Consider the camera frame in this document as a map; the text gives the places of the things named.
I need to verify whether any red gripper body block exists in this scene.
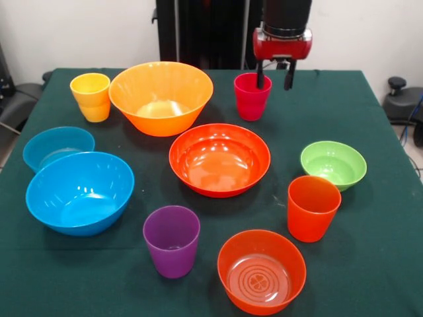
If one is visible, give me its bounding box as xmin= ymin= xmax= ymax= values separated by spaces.
xmin=252 ymin=28 xmax=313 ymax=63

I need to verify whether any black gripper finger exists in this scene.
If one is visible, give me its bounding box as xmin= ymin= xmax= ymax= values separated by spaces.
xmin=256 ymin=60 xmax=266 ymax=90
xmin=284 ymin=60 xmax=297 ymax=91

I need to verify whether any orange-red plastic cup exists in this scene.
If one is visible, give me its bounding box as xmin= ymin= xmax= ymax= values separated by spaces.
xmin=287 ymin=175 xmax=342 ymax=244

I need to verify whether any magenta-red plastic cup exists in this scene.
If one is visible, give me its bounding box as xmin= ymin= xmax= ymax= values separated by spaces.
xmin=233 ymin=72 xmax=273 ymax=122

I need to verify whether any wide orange-red shallow bowl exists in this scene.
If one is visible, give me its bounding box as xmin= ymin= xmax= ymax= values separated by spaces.
xmin=168 ymin=123 xmax=272 ymax=199

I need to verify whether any green plastic bowl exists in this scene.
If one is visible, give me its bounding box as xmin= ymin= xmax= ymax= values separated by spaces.
xmin=299 ymin=140 xmax=368 ymax=193

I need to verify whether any large orange plastic bowl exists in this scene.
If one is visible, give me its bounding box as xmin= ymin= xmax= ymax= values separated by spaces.
xmin=108 ymin=61 xmax=214 ymax=137

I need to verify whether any black rounded floor base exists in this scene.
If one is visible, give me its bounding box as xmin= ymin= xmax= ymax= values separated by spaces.
xmin=0 ymin=82 xmax=44 ymax=131
xmin=382 ymin=77 xmax=423 ymax=148

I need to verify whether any yellow plastic cup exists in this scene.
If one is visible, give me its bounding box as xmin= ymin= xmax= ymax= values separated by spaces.
xmin=69 ymin=73 xmax=112 ymax=123

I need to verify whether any small orange-red ringed bowl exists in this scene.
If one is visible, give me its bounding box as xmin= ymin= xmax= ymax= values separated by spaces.
xmin=217 ymin=229 xmax=307 ymax=316

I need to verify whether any dark green table cloth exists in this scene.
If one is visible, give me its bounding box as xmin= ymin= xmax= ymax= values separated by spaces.
xmin=0 ymin=67 xmax=423 ymax=317

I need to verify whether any purple plastic cup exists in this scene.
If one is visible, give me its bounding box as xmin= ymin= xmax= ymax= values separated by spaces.
xmin=142 ymin=205 xmax=202 ymax=279

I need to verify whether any large blue plastic bowl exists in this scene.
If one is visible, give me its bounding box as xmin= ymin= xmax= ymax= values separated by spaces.
xmin=25 ymin=151 xmax=135 ymax=237

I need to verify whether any small blue plastic bowl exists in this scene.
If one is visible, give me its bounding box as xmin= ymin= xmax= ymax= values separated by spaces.
xmin=22 ymin=126 xmax=96 ymax=174

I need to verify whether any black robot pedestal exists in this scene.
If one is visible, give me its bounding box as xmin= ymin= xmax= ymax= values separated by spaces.
xmin=151 ymin=0 xmax=265 ymax=71

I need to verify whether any blue cable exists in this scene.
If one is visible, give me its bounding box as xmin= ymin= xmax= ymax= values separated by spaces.
xmin=399 ymin=95 xmax=423 ymax=146

